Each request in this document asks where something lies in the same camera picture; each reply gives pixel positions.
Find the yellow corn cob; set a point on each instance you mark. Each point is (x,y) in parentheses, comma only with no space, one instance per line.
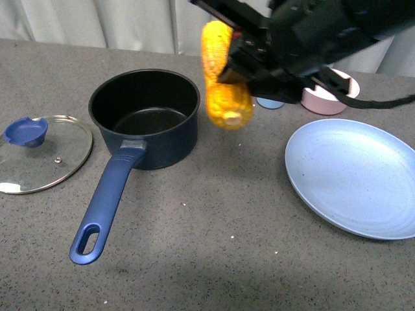
(228,106)

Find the dark blue saucepan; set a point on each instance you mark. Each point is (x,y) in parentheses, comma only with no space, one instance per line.
(148,120)

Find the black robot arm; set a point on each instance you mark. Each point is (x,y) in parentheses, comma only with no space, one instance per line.
(392,17)

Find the light blue cup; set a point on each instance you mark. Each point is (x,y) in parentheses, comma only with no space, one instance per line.
(268,103)

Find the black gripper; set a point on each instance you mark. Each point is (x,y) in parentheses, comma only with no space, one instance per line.
(296,38)

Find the pink bowl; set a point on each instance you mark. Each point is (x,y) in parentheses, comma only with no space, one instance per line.
(320,101)

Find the light blue plate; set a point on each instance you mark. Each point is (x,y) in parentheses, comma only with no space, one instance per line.
(355,176)

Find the glass lid with blue knob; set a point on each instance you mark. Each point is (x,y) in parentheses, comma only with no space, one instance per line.
(39,153)

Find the grey curtain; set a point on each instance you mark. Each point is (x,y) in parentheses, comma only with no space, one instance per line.
(170,27)

